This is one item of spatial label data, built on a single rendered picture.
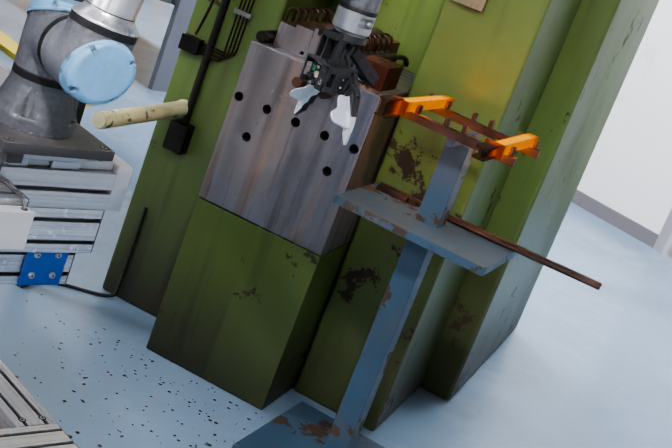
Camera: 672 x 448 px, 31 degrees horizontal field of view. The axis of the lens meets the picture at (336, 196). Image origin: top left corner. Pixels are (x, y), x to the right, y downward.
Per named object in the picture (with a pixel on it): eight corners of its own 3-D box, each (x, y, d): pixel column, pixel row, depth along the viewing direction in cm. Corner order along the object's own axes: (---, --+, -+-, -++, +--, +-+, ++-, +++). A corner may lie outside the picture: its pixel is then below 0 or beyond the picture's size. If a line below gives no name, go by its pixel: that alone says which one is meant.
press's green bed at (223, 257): (261, 411, 322) (320, 256, 310) (144, 348, 333) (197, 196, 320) (336, 357, 374) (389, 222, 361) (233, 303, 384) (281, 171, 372)
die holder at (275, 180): (320, 256, 310) (381, 97, 298) (197, 195, 320) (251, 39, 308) (389, 222, 361) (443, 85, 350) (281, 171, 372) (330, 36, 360)
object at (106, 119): (104, 134, 299) (111, 114, 298) (87, 126, 300) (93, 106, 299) (188, 120, 340) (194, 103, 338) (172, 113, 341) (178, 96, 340)
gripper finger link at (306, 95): (273, 99, 234) (303, 73, 228) (295, 102, 238) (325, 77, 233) (278, 112, 233) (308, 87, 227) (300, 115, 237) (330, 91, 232)
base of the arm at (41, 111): (13, 135, 202) (30, 80, 199) (-27, 101, 211) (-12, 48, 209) (89, 142, 213) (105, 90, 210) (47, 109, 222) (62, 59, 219)
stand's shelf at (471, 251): (482, 276, 270) (485, 268, 270) (331, 202, 283) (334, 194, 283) (517, 255, 297) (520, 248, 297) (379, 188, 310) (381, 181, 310)
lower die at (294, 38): (339, 73, 307) (350, 42, 305) (272, 44, 313) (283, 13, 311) (391, 67, 346) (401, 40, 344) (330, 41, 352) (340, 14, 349)
